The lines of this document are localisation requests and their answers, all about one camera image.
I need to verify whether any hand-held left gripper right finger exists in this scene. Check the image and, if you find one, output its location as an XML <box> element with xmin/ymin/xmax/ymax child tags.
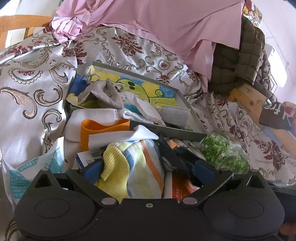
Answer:
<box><xmin>180</xmin><ymin>159</ymin><xmax>269</xmax><ymax>206</ymax></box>

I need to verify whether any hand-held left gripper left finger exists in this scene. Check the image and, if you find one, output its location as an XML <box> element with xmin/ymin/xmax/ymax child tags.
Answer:
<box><xmin>30</xmin><ymin>159</ymin><xmax>116</xmax><ymax>207</ymax></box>

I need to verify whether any grey tray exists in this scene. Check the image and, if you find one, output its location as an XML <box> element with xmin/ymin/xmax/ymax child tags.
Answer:
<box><xmin>63</xmin><ymin>61</ymin><xmax>207</xmax><ymax>142</ymax></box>

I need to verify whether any striped yellow towel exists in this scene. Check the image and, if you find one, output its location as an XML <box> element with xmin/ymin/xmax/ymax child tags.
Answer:
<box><xmin>96</xmin><ymin>139</ymin><xmax>166</xmax><ymax>199</ymax></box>

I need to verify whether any plain white cloth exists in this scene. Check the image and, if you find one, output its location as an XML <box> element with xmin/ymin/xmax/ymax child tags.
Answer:
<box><xmin>64</xmin><ymin>109</ymin><xmax>160</xmax><ymax>151</ymax></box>

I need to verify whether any blue white carton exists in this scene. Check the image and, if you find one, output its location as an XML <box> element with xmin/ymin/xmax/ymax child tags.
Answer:
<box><xmin>75</xmin><ymin>151</ymin><xmax>104</xmax><ymax>172</ymax></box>

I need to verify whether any bag of green pieces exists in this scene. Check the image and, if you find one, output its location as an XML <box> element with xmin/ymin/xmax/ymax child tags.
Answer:
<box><xmin>199</xmin><ymin>130</ymin><xmax>251</xmax><ymax>175</ymax></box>

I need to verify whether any orange white packet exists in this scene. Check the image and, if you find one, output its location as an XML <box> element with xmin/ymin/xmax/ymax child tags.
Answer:
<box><xmin>165</xmin><ymin>171</ymin><xmax>200</xmax><ymax>200</ymax></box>

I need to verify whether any dark striped sock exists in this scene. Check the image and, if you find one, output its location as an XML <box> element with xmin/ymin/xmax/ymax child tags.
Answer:
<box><xmin>159</xmin><ymin>138</ymin><xmax>197</xmax><ymax>172</ymax></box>

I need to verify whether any grey face mask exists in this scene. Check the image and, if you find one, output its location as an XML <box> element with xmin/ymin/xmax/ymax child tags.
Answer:
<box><xmin>161</xmin><ymin>105</ymin><xmax>191</xmax><ymax>129</ymax></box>

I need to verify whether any teal white plastic packet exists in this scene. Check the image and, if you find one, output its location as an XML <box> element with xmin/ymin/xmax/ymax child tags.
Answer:
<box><xmin>2</xmin><ymin>137</ymin><xmax>65</xmax><ymax>204</ymax></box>

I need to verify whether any white blue printed washcloth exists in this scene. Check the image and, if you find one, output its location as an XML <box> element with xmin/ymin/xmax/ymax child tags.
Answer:
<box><xmin>119</xmin><ymin>91</ymin><xmax>162</xmax><ymax>122</ymax></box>

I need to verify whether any white cotton pad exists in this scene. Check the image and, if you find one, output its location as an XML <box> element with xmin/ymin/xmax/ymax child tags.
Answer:
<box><xmin>135</xmin><ymin>97</ymin><xmax>165</xmax><ymax>126</ymax></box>

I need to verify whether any dark garment with white letters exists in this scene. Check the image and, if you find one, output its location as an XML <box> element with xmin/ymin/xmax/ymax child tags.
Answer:
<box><xmin>259</xmin><ymin>101</ymin><xmax>293</xmax><ymax>130</ymax></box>

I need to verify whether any colourful patchwork cloth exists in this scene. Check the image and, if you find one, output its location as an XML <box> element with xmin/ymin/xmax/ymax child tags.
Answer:
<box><xmin>283</xmin><ymin>102</ymin><xmax>296</xmax><ymax>121</ymax></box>

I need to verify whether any floral bedspread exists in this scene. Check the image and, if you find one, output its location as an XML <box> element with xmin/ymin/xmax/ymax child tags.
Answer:
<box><xmin>0</xmin><ymin>25</ymin><xmax>296</xmax><ymax>241</ymax></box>

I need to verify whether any olive quilted jacket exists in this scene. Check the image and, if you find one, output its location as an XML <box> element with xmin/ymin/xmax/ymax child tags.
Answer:
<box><xmin>208</xmin><ymin>16</ymin><xmax>278</xmax><ymax>102</ymax></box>

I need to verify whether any pink sheet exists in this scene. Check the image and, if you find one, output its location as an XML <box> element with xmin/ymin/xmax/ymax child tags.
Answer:
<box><xmin>50</xmin><ymin>0</ymin><xmax>245</xmax><ymax>80</ymax></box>

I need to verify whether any grey drawstring pouch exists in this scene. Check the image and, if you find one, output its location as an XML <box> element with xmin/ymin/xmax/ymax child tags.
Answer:
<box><xmin>79</xmin><ymin>79</ymin><xmax>124</xmax><ymax>109</ymax></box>

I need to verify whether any wooden bed frame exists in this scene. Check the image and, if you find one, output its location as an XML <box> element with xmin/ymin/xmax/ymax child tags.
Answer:
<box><xmin>229</xmin><ymin>83</ymin><xmax>296</xmax><ymax>149</ymax></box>

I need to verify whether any wooden bed rail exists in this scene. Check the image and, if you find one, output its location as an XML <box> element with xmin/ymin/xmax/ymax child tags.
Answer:
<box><xmin>0</xmin><ymin>15</ymin><xmax>53</xmax><ymax>50</ymax></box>

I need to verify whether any colourful wall poster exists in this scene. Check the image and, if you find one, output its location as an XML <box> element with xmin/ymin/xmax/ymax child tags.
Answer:
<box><xmin>243</xmin><ymin>0</ymin><xmax>263</xmax><ymax>26</ymax></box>

